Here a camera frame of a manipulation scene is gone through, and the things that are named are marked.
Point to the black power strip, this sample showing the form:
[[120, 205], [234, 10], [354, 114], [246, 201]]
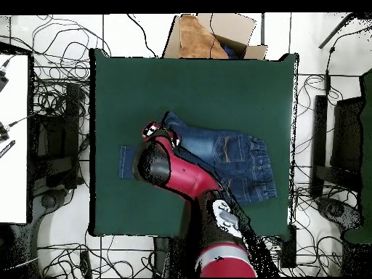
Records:
[[85, 264]]

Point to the black slanted rod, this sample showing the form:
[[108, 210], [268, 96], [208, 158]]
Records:
[[334, 32]]

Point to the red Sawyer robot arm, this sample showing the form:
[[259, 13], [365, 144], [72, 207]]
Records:
[[186, 174]]

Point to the black label strip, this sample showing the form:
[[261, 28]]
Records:
[[7, 148]]

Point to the brown cloth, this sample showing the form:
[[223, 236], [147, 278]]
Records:
[[194, 40]]

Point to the cardboard box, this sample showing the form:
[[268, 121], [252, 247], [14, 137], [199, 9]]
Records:
[[232, 27]]

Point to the dark blue fabric item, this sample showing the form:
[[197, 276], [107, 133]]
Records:
[[229, 52]]

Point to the dark green table cloth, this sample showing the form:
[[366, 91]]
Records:
[[203, 87]]

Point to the black office chair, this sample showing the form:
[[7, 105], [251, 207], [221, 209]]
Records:
[[345, 133], [58, 139]]

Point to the blue denim jeans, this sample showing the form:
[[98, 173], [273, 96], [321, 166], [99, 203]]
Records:
[[241, 162]]

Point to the green covered side table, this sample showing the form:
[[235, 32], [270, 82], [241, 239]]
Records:
[[366, 145]]

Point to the white table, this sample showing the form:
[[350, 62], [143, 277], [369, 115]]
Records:
[[14, 180]]

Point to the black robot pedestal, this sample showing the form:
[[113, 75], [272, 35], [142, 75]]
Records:
[[161, 255]]

